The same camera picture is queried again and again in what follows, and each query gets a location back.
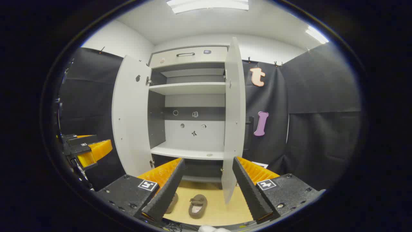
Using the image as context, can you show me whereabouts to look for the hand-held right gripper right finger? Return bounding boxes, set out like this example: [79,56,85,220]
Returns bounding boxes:
[232,156,325,225]

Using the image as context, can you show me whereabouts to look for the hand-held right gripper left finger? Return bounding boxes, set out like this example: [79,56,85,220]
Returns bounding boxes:
[96,157,186,225]

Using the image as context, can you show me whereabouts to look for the brown fuzzy shoe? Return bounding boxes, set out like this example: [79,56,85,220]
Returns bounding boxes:
[188,194,208,219]
[165,192,179,214]

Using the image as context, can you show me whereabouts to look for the black door handle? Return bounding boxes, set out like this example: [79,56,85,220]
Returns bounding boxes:
[245,116,255,152]

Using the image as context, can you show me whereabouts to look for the grey shoe cabinet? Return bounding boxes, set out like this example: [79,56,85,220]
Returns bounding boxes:
[147,45,230,183]

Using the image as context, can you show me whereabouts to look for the grey cabinet drawer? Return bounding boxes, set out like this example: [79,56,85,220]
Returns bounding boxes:
[149,46,229,69]

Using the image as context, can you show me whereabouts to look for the black backdrop cloth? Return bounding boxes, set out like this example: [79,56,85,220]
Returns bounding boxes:
[60,43,362,191]

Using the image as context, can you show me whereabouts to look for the small ceiling light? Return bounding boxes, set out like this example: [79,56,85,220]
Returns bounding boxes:
[305,25,330,45]

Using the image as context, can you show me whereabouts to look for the long ceiling light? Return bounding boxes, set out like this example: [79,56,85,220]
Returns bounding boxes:
[166,0,249,15]

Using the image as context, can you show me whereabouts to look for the black cable bundle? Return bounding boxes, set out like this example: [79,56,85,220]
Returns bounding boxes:
[161,222,184,232]

